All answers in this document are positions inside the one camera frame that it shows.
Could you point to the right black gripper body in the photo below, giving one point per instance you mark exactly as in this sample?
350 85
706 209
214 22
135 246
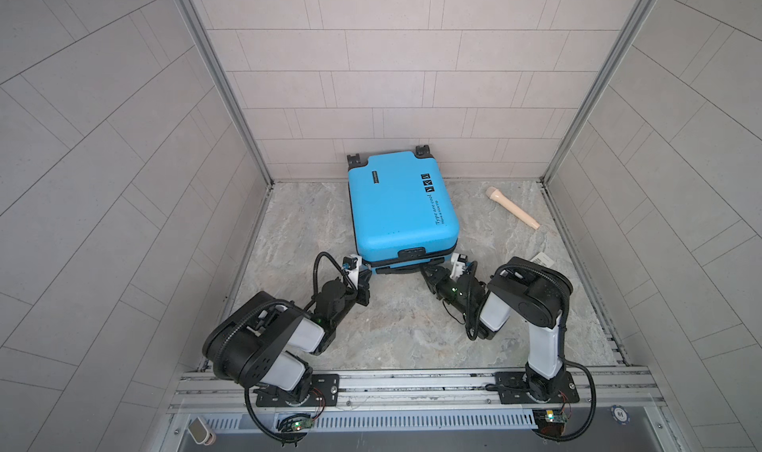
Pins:
449 292

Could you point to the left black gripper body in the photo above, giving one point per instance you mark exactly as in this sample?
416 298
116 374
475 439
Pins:
345 300

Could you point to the blue hard-shell suitcase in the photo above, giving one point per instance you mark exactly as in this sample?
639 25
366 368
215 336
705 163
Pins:
401 211

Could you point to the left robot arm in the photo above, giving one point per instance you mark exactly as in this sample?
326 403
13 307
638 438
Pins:
253 346

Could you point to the small white remote control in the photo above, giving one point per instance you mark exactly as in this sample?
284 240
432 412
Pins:
543 260

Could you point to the white ventilation grille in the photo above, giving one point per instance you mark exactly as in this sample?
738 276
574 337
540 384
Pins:
385 420

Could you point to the small white pink object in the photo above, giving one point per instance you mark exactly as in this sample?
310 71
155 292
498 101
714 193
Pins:
200 432

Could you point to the round blue white sticker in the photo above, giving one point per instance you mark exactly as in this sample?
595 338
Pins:
620 415

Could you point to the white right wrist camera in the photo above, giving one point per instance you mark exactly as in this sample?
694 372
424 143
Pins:
461 265

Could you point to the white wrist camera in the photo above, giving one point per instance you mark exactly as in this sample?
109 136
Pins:
352 266
461 265

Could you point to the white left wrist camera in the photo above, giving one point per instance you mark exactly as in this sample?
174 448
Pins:
352 266

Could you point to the beige wooden handle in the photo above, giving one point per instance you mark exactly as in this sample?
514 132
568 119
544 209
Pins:
497 196

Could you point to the left circuit board with wires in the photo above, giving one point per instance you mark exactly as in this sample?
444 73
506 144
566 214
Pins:
296 424

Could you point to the circuit board with wires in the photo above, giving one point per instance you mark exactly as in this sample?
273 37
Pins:
551 423
296 424

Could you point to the right circuit board with wires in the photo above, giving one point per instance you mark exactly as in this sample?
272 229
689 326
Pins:
551 423

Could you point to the aluminium mounting rail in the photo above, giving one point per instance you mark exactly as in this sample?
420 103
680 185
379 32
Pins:
480 389

